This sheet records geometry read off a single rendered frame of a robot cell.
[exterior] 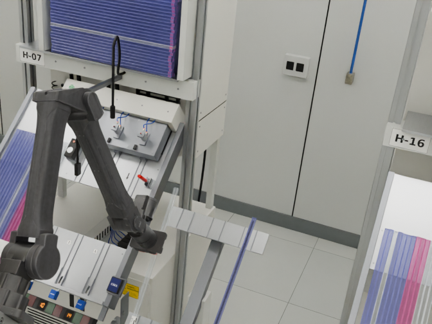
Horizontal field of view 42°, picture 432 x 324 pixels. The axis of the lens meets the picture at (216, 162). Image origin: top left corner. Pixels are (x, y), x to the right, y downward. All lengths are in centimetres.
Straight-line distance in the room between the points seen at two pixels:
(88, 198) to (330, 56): 160
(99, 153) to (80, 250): 70
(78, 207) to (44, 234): 144
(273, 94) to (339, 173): 64
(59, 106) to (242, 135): 247
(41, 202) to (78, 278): 80
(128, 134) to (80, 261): 49
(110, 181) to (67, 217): 117
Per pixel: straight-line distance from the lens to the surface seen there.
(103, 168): 144
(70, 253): 208
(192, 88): 201
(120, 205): 151
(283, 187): 372
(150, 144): 205
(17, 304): 124
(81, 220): 260
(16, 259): 128
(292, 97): 349
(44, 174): 128
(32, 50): 232
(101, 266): 202
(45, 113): 131
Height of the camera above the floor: 199
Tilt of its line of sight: 26 degrees down
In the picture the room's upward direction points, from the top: 6 degrees clockwise
